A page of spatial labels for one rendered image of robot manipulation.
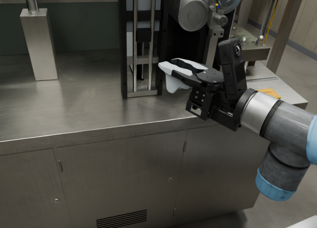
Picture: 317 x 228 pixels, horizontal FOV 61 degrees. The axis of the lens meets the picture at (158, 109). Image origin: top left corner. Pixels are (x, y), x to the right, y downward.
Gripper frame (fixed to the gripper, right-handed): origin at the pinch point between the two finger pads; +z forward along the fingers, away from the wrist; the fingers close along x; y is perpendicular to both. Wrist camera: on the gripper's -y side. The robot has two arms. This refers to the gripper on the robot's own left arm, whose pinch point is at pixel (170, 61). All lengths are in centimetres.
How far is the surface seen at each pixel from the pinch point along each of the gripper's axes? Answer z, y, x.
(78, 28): 79, 18, 30
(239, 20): 140, 53, 351
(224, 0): 19, -8, 55
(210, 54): 19, 14, 54
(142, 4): 31.0, -4.3, 22.2
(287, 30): 18, 14, 154
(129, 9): 33.5, -2.4, 18.6
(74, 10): 79, 9, 28
